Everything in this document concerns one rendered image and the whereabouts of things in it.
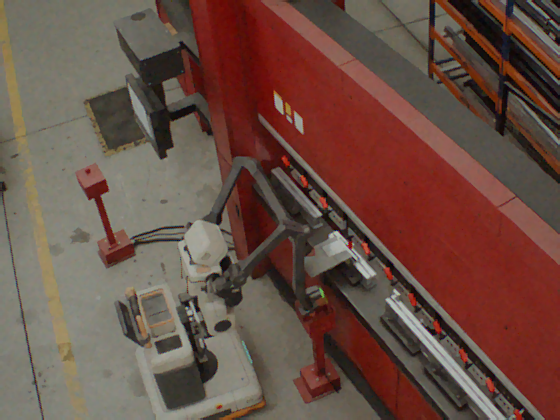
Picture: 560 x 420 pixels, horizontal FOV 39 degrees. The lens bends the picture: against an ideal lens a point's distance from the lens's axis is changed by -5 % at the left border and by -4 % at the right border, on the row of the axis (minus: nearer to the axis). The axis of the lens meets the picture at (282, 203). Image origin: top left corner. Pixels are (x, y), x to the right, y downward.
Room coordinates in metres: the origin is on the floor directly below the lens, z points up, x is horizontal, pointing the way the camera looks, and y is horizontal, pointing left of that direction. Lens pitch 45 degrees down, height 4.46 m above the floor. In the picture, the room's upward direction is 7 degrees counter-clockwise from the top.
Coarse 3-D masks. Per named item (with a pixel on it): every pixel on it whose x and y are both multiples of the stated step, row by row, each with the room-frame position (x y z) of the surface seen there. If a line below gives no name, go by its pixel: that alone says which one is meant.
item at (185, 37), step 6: (186, 30) 4.37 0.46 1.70; (174, 36) 4.32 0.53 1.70; (180, 36) 4.30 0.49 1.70; (186, 36) 4.30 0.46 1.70; (192, 36) 4.29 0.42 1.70; (180, 42) 4.26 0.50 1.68; (186, 42) 4.23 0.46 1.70; (192, 42) 4.22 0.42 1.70; (186, 48) 4.26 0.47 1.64; (192, 48) 4.15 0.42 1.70; (192, 54) 4.18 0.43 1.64; (198, 54) 4.08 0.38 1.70; (198, 60) 4.11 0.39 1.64
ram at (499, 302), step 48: (288, 48) 3.42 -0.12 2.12; (288, 96) 3.46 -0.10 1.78; (336, 96) 3.03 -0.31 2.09; (336, 144) 3.05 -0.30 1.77; (384, 144) 2.69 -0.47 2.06; (336, 192) 3.07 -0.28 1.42; (384, 192) 2.69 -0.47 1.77; (432, 192) 2.38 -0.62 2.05; (384, 240) 2.68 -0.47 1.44; (432, 240) 2.36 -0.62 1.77; (480, 240) 2.09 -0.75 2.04; (432, 288) 2.34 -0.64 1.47; (480, 288) 2.06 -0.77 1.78; (528, 288) 1.83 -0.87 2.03; (480, 336) 2.02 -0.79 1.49; (528, 336) 1.78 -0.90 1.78; (528, 384) 1.72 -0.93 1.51
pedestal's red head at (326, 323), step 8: (320, 288) 2.93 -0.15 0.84; (296, 304) 2.89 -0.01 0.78; (320, 304) 2.86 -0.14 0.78; (296, 312) 2.89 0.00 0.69; (320, 312) 2.84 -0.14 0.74; (328, 312) 2.86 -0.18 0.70; (304, 320) 2.81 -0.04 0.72; (312, 320) 2.81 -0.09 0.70; (320, 320) 2.74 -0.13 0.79; (328, 320) 2.76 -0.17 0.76; (304, 328) 2.79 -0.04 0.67; (312, 328) 2.73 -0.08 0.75; (320, 328) 2.74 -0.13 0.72; (328, 328) 2.76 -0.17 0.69; (312, 336) 2.72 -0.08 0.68
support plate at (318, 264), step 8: (328, 240) 3.13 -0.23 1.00; (336, 240) 3.12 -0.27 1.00; (304, 256) 3.04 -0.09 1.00; (320, 256) 3.02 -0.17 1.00; (336, 256) 3.01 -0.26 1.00; (344, 256) 3.00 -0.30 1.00; (352, 256) 3.00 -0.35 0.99; (304, 264) 2.98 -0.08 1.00; (312, 264) 2.97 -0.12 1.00; (320, 264) 2.96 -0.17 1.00; (328, 264) 2.96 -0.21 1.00; (336, 264) 2.95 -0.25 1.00; (312, 272) 2.92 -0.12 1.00; (320, 272) 2.91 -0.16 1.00
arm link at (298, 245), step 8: (296, 240) 2.81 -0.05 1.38; (304, 240) 2.78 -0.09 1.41; (296, 248) 2.80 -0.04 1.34; (296, 256) 2.79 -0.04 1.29; (296, 264) 2.78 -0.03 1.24; (296, 272) 2.77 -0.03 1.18; (296, 280) 2.76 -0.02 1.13; (304, 280) 2.77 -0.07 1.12; (296, 288) 2.75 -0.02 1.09; (304, 288) 2.75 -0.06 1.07; (296, 296) 2.74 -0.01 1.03
